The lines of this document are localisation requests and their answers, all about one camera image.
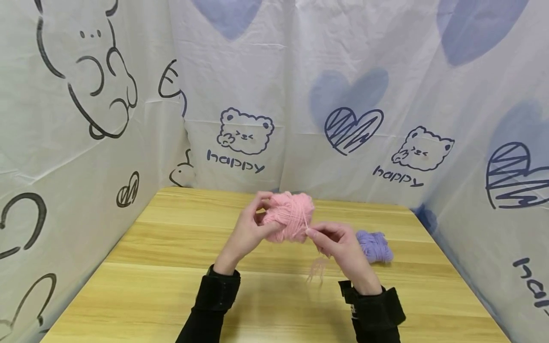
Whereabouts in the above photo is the person's right hand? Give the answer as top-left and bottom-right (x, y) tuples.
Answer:
(305, 221), (383, 296)

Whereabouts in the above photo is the person's left hand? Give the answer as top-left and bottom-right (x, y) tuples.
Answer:
(213, 192), (284, 276)

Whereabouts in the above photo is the pink yarn ball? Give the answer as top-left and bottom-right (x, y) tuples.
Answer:
(256, 192), (330, 285)

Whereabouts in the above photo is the person's left forearm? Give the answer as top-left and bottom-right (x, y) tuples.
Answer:
(175, 306), (227, 343)

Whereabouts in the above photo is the person's right forearm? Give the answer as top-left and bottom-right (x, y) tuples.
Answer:
(352, 324), (402, 343)

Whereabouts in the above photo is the purple yarn ball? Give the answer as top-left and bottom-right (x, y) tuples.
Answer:
(355, 230), (395, 264)

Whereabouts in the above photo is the black wrist band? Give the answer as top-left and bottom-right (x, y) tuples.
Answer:
(338, 280), (407, 333)
(195, 265), (242, 313)

